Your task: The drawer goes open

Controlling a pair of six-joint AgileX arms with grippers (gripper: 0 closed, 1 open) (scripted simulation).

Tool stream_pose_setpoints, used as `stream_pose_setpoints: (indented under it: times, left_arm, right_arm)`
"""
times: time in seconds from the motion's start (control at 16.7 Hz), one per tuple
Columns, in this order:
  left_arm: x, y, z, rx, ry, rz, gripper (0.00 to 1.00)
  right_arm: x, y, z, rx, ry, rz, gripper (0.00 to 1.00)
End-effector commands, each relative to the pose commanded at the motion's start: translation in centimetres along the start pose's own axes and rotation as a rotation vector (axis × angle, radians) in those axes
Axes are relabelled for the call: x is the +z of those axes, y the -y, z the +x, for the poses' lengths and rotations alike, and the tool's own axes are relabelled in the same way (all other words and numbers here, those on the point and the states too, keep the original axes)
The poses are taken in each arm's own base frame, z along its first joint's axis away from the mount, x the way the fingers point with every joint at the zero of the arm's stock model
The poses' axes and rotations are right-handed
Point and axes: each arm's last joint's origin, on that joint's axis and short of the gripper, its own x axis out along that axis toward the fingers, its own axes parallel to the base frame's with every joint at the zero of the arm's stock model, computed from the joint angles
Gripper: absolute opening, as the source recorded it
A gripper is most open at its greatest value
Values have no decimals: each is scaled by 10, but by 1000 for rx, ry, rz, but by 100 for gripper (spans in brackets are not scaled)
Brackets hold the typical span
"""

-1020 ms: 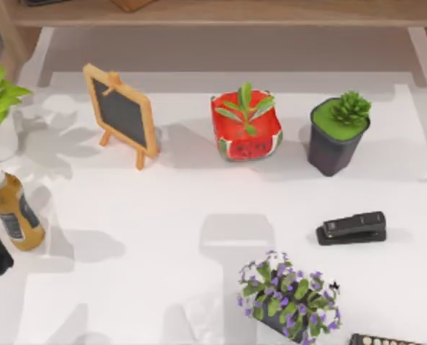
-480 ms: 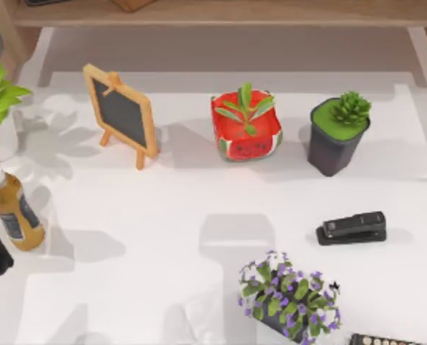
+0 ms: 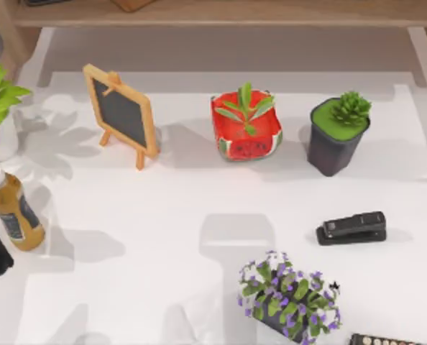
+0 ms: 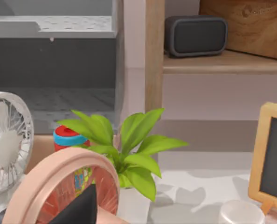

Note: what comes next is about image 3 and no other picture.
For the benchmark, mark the red watermelon plant pot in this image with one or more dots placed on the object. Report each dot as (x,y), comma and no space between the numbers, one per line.
(247,138)

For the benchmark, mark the wooden framed blackboard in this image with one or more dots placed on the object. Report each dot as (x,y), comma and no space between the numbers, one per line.
(121,112)

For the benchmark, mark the black stapler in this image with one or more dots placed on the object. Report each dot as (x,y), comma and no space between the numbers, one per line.
(353,227)

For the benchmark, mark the purple flower plant pot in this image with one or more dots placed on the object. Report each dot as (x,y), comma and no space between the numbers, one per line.
(289,298)

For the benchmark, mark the amber bottle white cap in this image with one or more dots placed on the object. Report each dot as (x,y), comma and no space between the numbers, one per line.
(16,212)

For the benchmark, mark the wooden shelf unit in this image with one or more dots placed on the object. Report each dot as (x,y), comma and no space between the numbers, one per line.
(213,18)

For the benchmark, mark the black pot green succulent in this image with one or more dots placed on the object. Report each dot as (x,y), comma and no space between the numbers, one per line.
(334,143)

